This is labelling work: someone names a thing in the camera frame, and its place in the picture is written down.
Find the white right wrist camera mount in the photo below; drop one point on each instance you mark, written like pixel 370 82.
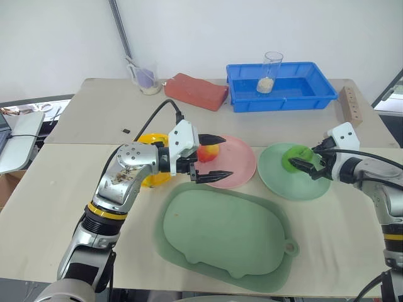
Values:
pixel 344 133

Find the small black chip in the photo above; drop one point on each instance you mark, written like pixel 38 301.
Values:
pixel 126 131

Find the round green plate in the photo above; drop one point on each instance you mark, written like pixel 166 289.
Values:
pixel 277 182

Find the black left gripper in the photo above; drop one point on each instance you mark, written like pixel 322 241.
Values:
pixel 189 166

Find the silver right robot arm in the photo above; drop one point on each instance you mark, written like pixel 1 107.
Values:
pixel 381 185

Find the green toy vegetable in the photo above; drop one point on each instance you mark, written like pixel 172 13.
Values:
pixel 292 152

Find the grey metal pole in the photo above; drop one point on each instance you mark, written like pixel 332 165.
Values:
pixel 121 25

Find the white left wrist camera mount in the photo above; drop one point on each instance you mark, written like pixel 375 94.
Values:
pixel 182 135

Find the brown cardboard box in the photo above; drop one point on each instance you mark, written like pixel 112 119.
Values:
pixel 9 185

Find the black metal frame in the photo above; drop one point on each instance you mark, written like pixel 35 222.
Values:
pixel 390 85

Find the wooden block with holes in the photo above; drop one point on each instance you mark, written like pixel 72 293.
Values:
pixel 351 105

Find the red and yellow toy fruit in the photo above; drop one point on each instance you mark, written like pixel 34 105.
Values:
pixel 208 154

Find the large green oval tray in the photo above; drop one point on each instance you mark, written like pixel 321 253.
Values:
pixel 226 232

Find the pink plate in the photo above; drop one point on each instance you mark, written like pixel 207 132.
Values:
pixel 239 160

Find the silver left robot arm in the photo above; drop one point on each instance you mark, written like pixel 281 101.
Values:
pixel 126 179

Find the clear measuring cup purple scoop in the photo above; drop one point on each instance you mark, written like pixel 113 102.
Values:
pixel 146 78

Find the blue plastic bin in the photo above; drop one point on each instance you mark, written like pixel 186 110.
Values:
pixel 283 97

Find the clear tall glass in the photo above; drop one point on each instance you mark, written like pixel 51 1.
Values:
pixel 271 69

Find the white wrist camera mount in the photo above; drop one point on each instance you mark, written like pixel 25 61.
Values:
pixel 182 135
pixel 344 133

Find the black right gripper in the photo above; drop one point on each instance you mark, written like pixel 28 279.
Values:
pixel 324 170

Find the yellow bowl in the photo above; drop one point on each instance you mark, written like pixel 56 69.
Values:
pixel 148 138

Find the red brick block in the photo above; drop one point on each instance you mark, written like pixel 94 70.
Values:
pixel 195 91

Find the scissors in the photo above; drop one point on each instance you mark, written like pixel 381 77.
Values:
pixel 42 107

